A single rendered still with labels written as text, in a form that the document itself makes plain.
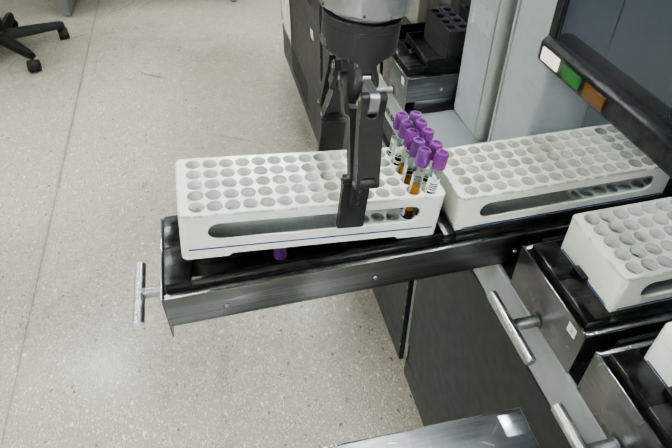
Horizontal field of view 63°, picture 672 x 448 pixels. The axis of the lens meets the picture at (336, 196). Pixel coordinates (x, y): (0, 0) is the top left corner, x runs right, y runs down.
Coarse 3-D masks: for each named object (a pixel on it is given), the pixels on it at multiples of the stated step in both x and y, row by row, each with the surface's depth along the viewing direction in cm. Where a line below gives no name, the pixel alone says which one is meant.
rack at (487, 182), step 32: (608, 128) 76; (448, 160) 70; (480, 160) 71; (512, 160) 70; (544, 160) 70; (576, 160) 70; (608, 160) 70; (640, 160) 70; (448, 192) 67; (480, 192) 65; (512, 192) 65; (544, 192) 67; (576, 192) 71; (608, 192) 71; (640, 192) 71
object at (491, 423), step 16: (480, 416) 49; (496, 416) 49; (512, 416) 49; (400, 432) 48; (416, 432) 48; (432, 432) 48; (448, 432) 48; (464, 432) 48; (480, 432) 48; (496, 432) 48; (512, 432) 48; (528, 432) 48
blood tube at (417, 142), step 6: (414, 138) 61; (420, 138) 61; (414, 144) 61; (420, 144) 61; (414, 150) 61; (414, 156) 61; (408, 162) 63; (408, 168) 63; (408, 174) 63; (408, 180) 64
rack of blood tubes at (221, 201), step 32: (192, 160) 63; (224, 160) 64; (256, 160) 65; (288, 160) 66; (320, 160) 67; (384, 160) 67; (192, 192) 59; (224, 192) 59; (256, 192) 59; (288, 192) 60; (320, 192) 61; (384, 192) 63; (192, 224) 56; (224, 224) 63; (256, 224) 64; (288, 224) 64; (320, 224) 65; (384, 224) 63; (416, 224) 65; (192, 256) 59
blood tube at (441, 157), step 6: (438, 150) 60; (444, 150) 60; (438, 156) 59; (444, 156) 59; (432, 162) 61; (438, 162) 60; (444, 162) 60; (432, 168) 61; (438, 168) 60; (444, 168) 60; (432, 174) 61; (438, 174) 61; (432, 180) 61; (438, 180) 61; (426, 186) 63; (432, 186) 62; (426, 192) 63; (432, 192) 62
